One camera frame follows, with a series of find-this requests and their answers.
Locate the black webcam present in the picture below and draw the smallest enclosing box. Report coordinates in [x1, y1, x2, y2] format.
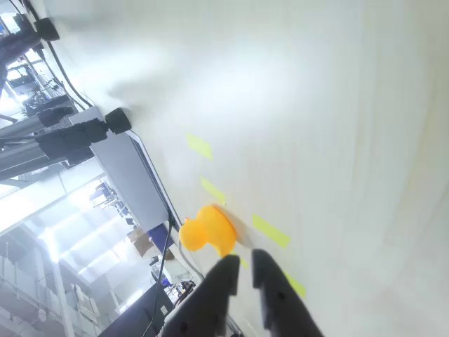
[104, 107, 133, 135]

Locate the aluminium camera stand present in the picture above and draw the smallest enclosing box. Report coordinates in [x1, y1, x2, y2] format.
[0, 114, 95, 183]

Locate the dark monitor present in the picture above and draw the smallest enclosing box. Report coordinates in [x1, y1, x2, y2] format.
[100, 279, 201, 337]

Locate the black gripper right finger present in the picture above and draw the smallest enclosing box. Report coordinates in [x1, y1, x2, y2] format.
[251, 248, 324, 337]

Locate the black clamp block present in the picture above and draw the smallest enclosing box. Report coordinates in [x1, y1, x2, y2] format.
[33, 18, 60, 42]

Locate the silver laptop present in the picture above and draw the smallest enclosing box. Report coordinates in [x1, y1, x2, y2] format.
[69, 106, 183, 230]

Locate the black laptop cable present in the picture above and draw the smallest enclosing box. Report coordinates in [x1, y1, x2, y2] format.
[143, 209, 177, 337]

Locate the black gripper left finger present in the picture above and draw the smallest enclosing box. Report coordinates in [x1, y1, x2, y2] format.
[161, 254, 241, 337]

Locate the yellow rubber duck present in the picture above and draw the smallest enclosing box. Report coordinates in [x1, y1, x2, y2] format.
[178, 204, 238, 259]

